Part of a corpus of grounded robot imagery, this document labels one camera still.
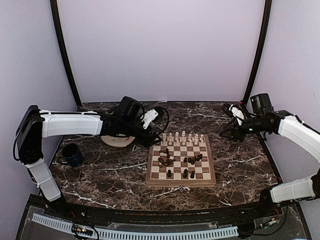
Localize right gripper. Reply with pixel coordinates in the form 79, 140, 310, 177
219, 115, 269, 142

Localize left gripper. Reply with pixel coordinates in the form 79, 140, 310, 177
121, 116, 162, 148

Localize dark chess piece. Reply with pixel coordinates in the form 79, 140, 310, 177
166, 169, 173, 179

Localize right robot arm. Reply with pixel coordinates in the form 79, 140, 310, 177
219, 93, 320, 217

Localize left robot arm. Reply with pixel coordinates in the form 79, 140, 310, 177
12, 96, 162, 218

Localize wooden chess board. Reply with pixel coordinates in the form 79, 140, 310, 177
145, 131, 217, 188

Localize cream decorated ceramic plate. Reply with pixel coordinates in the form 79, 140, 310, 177
100, 135, 135, 148

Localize dark blue mug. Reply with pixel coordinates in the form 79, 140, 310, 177
58, 143, 84, 168

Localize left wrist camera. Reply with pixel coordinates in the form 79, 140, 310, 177
141, 108, 159, 130

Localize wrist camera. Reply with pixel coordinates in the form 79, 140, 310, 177
141, 108, 159, 130
221, 103, 245, 126

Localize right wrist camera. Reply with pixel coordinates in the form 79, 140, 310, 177
221, 103, 245, 126

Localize black front rail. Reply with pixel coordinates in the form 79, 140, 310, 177
67, 203, 260, 224

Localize right black frame post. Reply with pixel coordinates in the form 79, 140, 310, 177
242, 0, 273, 106

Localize black frame post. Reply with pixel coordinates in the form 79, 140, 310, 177
242, 0, 273, 106
49, 0, 82, 107

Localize white slotted cable duct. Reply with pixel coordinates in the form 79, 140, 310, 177
31, 213, 239, 240

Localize left black frame post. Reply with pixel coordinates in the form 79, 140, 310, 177
49, 0, 82, 107

